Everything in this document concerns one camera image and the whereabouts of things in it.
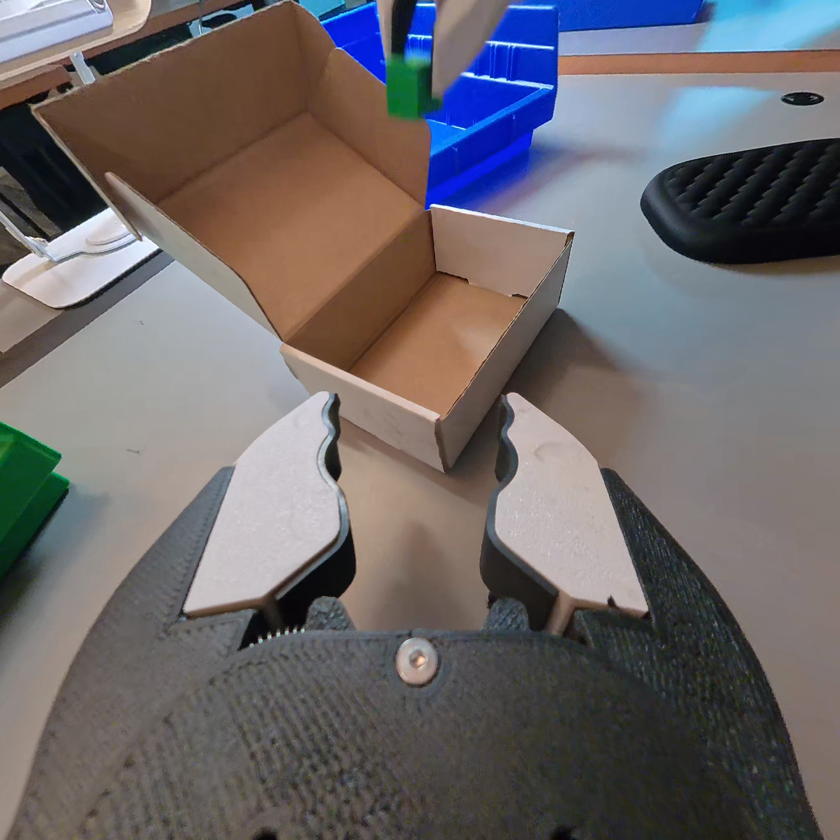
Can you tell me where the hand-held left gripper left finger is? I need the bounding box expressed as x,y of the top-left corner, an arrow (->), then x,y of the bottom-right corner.
182,392 -> 358,631

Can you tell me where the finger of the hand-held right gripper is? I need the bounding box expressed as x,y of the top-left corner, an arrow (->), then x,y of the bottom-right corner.
377,0 -> 419,67
430,0 -> 511,101

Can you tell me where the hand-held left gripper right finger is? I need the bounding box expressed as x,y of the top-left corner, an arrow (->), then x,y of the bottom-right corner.
481,392 -> 651,636

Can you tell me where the large blue plastic bin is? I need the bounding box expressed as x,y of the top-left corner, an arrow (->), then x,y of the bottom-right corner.
320,0 -> 560,212

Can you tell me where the green cube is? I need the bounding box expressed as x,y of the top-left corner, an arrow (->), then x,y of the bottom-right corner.
386,56 -> 442,122

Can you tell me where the white cardboard mailer box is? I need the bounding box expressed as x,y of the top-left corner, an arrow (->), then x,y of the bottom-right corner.
31,0 -> 576,473

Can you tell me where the green plastic bin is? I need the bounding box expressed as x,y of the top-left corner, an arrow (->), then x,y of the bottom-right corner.
0,420 -> 70,581

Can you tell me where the grey desk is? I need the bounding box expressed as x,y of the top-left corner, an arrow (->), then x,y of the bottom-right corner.
0,56 -> 840,795

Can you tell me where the blue plastic container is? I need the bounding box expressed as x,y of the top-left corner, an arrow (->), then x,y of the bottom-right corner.
558,0 -> 713,32

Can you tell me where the white board stand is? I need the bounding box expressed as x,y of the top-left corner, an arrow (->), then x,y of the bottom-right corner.
0,206 -> 163,309

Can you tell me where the black textured pad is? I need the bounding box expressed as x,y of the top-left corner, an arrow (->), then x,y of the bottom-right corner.
640,136 -> 840,265

